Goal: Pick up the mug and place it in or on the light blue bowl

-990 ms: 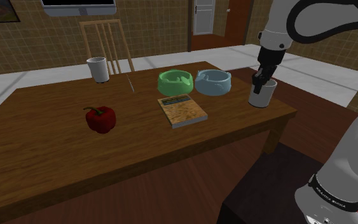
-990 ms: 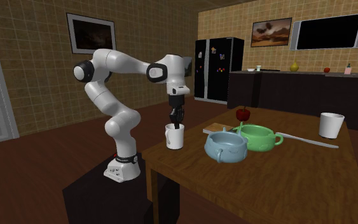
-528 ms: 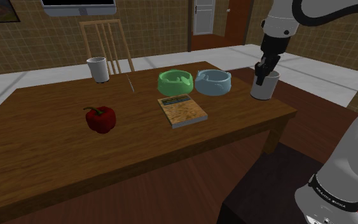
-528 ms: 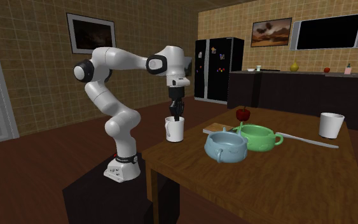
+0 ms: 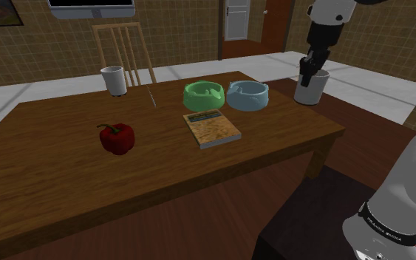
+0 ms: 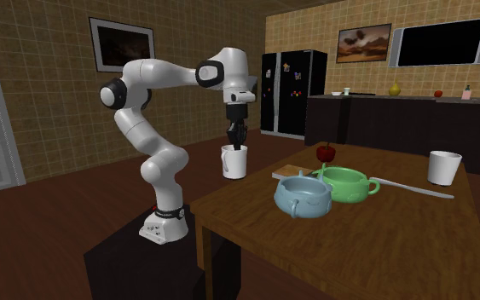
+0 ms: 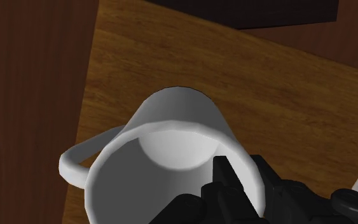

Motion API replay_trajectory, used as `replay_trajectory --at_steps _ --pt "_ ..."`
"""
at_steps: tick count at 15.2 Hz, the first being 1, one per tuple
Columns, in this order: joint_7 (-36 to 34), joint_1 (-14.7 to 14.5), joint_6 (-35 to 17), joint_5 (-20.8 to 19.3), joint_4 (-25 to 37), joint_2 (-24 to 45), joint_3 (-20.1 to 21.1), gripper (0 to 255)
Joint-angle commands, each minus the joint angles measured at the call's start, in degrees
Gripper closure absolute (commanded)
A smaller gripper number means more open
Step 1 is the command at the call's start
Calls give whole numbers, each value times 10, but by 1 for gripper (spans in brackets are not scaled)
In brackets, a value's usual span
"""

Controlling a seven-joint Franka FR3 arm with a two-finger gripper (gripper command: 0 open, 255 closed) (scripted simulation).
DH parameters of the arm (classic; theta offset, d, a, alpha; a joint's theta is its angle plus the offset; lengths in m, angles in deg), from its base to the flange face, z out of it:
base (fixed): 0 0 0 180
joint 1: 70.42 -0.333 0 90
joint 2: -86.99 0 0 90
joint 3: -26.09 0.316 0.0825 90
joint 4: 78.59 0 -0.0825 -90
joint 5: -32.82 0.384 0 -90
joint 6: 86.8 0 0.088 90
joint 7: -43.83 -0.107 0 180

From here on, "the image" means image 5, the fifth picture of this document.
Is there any white door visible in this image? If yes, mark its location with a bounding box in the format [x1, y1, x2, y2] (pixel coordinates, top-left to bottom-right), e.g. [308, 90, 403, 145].
[224, 0, 252, 41]

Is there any red bell pepper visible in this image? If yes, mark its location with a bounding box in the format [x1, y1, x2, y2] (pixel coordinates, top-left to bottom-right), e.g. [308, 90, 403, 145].
[96, 123, 136, 156]

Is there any brown book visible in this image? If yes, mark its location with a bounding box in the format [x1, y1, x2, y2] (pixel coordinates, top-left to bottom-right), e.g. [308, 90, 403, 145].
[183, 109, 242, 151]

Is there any grey wall television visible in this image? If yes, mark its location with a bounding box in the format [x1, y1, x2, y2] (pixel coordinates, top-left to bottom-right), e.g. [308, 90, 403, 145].
[47, 0, 136, 20]

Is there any brown door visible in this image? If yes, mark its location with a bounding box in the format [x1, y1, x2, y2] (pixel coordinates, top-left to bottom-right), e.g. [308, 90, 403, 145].
[259, 0, 296, 53]

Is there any blue ashtray bowl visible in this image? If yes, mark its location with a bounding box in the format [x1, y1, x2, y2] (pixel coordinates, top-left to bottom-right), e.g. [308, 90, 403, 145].
[225, 80, 270, 112]

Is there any wooden chair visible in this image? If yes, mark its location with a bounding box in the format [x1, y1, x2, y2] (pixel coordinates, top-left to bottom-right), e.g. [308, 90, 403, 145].
[91, 21, 157, 88]

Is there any wooden table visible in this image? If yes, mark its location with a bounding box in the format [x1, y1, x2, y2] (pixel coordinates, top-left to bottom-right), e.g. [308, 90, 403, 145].
[0, 70, 347, 260]

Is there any green ashtray bowl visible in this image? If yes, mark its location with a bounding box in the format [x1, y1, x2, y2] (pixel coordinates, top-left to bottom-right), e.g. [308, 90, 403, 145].
[183, 80, 226, 113]

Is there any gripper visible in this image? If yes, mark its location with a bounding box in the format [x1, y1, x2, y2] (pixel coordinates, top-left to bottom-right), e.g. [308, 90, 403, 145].
[299, 21, 344, 88]

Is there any white cup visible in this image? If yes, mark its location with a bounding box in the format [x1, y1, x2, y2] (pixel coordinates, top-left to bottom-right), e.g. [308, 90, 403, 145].
[100, 66, 128, 98]
[293, 69, 330, 106]

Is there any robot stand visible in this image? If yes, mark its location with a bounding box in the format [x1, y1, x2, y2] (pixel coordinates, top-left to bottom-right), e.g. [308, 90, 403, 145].
[251, 165, 378, 260]

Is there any thin grey stick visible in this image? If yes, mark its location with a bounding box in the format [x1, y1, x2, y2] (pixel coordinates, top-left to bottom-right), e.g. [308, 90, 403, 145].
[146, 84, 157, 109]

